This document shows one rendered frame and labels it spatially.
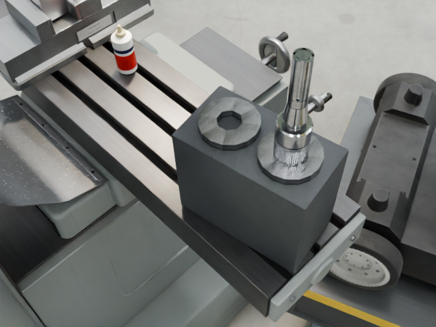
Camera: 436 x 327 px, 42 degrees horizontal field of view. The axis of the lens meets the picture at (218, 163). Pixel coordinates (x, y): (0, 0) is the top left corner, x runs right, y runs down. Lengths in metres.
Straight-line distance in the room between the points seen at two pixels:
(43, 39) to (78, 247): 0.42
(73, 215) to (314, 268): 0.48
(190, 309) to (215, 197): 0.81
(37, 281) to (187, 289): 0.58
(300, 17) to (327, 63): 0.32
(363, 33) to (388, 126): 1.21
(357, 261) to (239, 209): 0.60
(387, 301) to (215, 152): 0.80
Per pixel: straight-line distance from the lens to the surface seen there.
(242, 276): 0.89
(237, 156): 0.77
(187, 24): 2.68
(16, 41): 1.19
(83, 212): 1.15
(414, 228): 1.38
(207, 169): 0.80
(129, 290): 1.52
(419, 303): 1.49
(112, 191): 1.14
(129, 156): 1.02
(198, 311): 1.63
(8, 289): 1.12
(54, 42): 1.19
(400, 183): 1.41
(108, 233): 1.24
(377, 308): 1.45
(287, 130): 0.71
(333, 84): 2.42
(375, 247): 1.30
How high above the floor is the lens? 1.71
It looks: 54 degrees down
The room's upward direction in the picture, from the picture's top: 2 degrees counter-clockwise
